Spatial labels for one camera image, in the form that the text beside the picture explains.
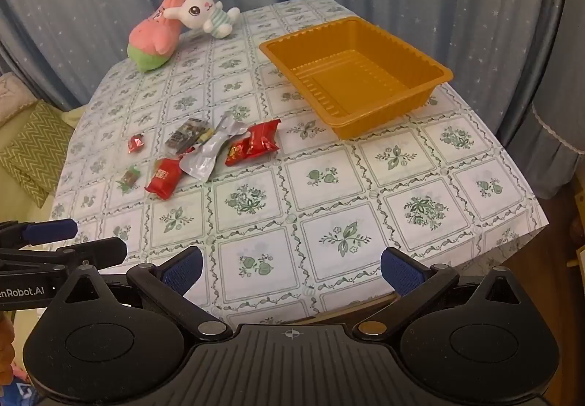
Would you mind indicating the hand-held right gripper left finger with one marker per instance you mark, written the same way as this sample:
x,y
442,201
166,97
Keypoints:
x,y
185,271

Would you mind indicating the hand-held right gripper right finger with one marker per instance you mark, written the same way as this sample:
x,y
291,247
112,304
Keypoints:
x,y
402,271

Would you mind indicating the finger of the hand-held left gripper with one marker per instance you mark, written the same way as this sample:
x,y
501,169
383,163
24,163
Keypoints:
x,y
48,231
91,253

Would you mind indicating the small green candy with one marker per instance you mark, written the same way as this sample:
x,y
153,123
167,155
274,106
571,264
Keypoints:
x,y
129,180

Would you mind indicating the silver foil snack packet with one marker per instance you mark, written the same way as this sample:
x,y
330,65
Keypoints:
x,y
205,157

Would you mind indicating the small red candy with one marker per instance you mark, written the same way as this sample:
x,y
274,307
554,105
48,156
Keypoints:
x,y
136,144

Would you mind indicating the golden plastic tray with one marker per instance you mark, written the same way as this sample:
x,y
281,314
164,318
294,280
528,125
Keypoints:
x,y
347,68

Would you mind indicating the person's left forearm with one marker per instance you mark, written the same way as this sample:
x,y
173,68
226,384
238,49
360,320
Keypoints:
x,y
5,342

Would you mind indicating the green zigzag pillow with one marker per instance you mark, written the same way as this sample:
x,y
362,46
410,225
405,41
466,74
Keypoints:
x,y
32,145

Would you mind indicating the blue patterned cloth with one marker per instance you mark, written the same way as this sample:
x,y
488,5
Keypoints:
x,y
13,392

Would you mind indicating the clear dark snack packet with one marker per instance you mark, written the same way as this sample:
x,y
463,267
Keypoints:
x,y
183,136

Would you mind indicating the beige embroidered pillow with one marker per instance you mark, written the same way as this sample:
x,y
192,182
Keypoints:
x,y
13,95

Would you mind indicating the pink starfish plush toy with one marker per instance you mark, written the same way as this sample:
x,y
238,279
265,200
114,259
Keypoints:
x,y
151,33

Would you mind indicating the white bunny plush toy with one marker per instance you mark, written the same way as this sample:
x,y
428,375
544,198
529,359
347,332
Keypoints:
x,y
196,11

